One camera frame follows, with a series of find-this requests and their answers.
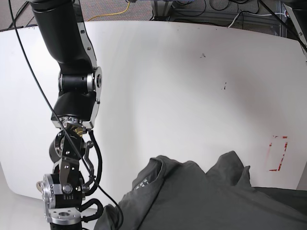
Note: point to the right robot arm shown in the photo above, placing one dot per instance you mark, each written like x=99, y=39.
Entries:
x=74, y=151

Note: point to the red tape rectangle marking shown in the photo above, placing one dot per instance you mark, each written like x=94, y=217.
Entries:
x=276, y=153

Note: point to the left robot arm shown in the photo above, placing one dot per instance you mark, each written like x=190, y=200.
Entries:
x=297, y=11

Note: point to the left table cable grommet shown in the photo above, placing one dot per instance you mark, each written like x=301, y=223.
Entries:
x=40, y=186

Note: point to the dark grey t-shirt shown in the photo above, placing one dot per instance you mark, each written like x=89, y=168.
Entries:
x=169, y=195

